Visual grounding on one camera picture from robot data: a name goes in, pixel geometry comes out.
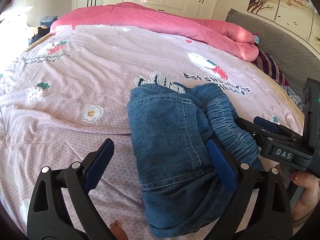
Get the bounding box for phone on gripper mount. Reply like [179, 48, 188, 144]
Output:
[303, 77, 319, 147]

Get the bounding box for left hand thumb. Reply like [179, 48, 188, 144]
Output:
[110, 220, 129, 240]

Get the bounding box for grey quilted headboard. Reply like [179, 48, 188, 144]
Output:
[226, 9, 319, 96]

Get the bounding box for pink folded quilt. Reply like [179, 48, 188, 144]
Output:
[50, 2, 259, 62]

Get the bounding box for blossom wall painting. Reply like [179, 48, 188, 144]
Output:
[247, 0, 319, 51]

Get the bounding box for pink strawberry print bedsheet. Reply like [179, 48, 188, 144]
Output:
[1, 25, 304, 239]

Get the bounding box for blue denim pants lace hem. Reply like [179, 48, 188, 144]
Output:
[127, 73, 264, 238]

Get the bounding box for right hand red nails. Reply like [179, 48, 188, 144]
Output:
[290, 171, 319, 226]

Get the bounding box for purple striped pillow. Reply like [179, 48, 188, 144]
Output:
[252, 49, 289, 87]

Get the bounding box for dark floral cloth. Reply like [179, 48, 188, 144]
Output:
[280, 84, 304, 111]

